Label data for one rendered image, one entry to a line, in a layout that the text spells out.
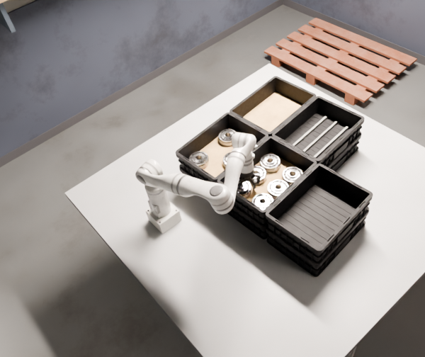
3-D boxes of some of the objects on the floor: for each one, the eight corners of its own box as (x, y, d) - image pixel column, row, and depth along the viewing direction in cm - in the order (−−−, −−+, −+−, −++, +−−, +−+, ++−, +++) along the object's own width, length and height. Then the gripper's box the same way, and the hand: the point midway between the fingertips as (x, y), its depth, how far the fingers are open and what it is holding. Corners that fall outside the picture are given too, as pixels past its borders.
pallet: (417, 66, 400) (420, 56, 392) (365, 112, 368) (367, 102, 361) (312, 25, 460) (313, 16, 452) (261, 62, 429) (261, 53, 421)
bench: (272, 468, 215) (269, 435, 163) (101, 258, 304) (64, 193, 251) (460, 263, 273) (503, 189, 220) (270, 137, 362) (269, 63, 309)
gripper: (229, 173, 207) (231, 195, 219) (262, 171, 205) (263, 194, 217) (229, 161, 211) (231, 184, 224) (261, 159, 210) (262, 182, 222)
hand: (246, 187), depth 219 cm, fingers open, 5 cm apart
